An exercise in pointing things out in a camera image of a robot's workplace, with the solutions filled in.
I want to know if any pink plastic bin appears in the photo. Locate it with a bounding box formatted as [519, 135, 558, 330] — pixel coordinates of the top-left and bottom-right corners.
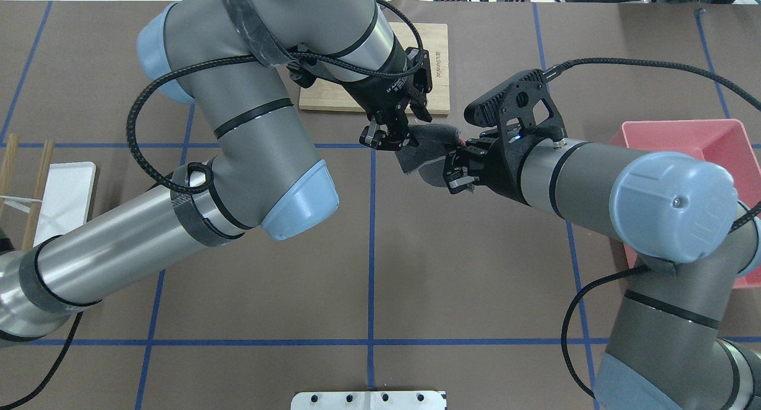
[609, 119, 759, 263]

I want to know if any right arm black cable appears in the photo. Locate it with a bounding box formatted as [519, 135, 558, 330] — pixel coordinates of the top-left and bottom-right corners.
[540, 58, 761, 399]

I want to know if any bamboo cutting board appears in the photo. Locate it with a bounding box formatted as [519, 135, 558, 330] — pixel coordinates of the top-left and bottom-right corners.
[298, 23, 449, 116]

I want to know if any white rectangular tray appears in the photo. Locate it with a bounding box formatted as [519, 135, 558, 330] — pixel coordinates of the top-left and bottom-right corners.
[33, 161, 97, 245]

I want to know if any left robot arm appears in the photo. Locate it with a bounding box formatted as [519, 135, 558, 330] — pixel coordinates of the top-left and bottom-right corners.
[1, 0, 432, 347]

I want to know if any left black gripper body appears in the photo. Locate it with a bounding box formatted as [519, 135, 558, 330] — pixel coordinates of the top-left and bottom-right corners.
[341, 58, 413, 128]

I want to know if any wooden rack stick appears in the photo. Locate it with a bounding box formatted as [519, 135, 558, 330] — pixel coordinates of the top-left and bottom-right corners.
[21, 139, 55, 250]
[1, 133, 20, 216]

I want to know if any grey pink cleaning cloth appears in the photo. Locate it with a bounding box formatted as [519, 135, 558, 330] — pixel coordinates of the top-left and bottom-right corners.
[396, 123, 460, 188]

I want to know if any wooden rack stick right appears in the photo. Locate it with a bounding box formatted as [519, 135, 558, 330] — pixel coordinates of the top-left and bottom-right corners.
[21, 139, 55, 250]

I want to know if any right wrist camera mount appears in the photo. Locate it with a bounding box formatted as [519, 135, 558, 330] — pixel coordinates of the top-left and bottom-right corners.
[464, 69, 567, 143]

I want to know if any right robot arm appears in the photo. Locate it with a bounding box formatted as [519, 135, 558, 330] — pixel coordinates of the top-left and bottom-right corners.
[443, 137, 759, 409]

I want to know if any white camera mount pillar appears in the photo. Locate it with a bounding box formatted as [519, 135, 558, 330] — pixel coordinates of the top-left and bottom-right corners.
[290, 390, 448, 409]

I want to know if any wooden rack stick left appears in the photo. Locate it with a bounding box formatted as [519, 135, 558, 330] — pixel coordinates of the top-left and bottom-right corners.
[1, 133, 20, 216]

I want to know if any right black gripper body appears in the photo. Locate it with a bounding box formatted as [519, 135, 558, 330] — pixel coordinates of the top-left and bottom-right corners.
[458, 138, 529, 205]

